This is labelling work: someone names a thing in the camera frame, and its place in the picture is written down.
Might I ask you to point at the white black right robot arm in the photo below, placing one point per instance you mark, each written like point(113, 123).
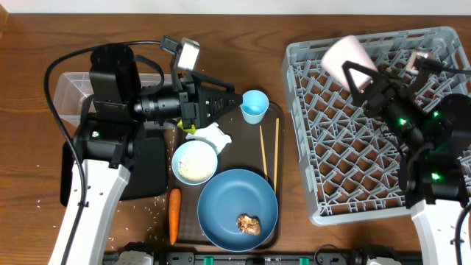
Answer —
point(430, 173)

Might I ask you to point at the orange carrot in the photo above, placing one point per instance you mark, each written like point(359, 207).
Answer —
point(174, 214)

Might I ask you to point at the pink plastic cup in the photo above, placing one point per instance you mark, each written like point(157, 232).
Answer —
point(346, 49)

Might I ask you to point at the grey plastic dishwasher rack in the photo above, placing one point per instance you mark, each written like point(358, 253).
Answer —
point(348, 162)

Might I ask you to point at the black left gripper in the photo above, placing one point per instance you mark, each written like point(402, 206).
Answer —
point(196, 112)

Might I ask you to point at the brown food scrap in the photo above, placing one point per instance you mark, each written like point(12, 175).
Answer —
point(248, 225)

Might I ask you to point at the dark blue plate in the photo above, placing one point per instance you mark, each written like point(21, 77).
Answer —
point(229, 195)

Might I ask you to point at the black flat tray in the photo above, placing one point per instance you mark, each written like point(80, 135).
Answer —
point(148, 179)

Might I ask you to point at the light blue rice bowl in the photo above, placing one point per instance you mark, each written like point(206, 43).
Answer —
point(194, 162)

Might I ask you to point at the clear plastic bin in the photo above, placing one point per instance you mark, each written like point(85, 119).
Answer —
point(72, 89)

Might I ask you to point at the yellow green snack wrapper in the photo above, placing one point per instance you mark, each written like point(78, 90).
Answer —
point(191, 129)

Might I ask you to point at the white napkin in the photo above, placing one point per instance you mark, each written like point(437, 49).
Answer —
point(211, 135)

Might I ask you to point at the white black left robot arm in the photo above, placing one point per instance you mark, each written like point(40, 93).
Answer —
point(110, 140)

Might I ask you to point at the left wooden chopstick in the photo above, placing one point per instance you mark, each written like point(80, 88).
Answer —
point(265, 171)

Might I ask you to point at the black rail with green knobs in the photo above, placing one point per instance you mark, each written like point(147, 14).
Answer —
point(138, 253)

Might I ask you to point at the light blue plastic cup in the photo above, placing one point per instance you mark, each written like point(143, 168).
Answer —
point(254, 106)

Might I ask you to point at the brown checkered serving tray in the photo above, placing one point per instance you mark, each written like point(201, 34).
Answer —
point(243, 153)

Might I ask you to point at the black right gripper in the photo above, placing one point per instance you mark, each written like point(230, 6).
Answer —
point(383, 94)

